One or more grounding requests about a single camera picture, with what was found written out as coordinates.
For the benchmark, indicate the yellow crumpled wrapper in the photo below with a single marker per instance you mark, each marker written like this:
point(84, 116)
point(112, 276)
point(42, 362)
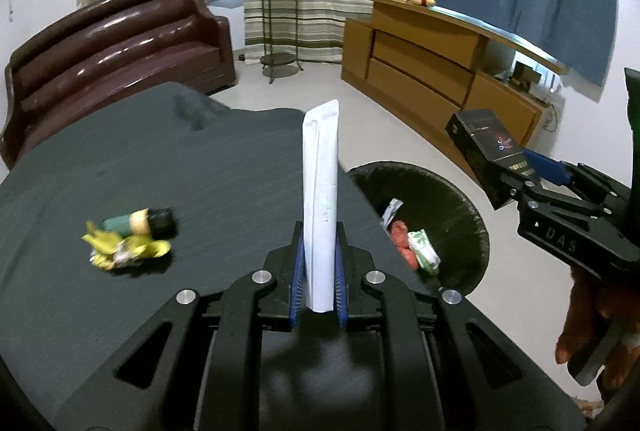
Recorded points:
point(127, 251)

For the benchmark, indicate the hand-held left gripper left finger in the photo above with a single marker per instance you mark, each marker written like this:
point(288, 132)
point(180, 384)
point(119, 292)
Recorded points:
point(296, 281)

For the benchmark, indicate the white paper label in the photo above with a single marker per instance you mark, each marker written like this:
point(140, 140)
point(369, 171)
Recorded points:
point(392, 211)

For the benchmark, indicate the wooden cabinet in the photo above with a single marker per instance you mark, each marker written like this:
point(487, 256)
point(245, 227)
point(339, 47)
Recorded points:
point(420, 56)

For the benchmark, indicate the person's right hand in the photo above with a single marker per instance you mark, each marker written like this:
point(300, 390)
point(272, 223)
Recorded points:
point(585, 311)

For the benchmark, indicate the black cardboard box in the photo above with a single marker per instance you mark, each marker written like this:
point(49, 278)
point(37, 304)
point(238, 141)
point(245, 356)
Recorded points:
point(480, 141)

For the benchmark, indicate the green and white packet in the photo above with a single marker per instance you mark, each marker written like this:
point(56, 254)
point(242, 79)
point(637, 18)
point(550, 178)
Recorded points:
point(422, 251)

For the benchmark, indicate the black trash bin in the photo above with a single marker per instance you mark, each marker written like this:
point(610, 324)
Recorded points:
point(450, 206)

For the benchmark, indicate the brown leather sofa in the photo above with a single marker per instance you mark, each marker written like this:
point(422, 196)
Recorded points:
point(100, 61)

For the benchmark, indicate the green yellow bottle black cap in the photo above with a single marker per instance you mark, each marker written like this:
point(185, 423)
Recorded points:
point(140, 221)

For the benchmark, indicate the white squeeze tube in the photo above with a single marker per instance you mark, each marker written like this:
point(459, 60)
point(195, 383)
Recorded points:
point(320, 191)

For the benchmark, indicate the black metal plant stand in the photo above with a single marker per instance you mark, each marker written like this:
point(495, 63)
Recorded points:
point(280, 61)

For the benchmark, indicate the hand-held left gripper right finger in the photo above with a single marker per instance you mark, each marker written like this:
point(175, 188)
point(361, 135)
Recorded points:
point(341, 281)

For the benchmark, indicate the red plastic bag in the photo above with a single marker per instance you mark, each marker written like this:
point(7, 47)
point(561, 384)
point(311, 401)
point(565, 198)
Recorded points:
point(402, 241)

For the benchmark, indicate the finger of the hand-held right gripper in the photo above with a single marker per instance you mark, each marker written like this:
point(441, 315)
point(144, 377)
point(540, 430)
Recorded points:
point(550, 168)
point(522, 193)

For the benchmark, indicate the small dark frame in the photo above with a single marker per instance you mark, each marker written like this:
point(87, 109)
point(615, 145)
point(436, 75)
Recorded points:
point(525, 76)

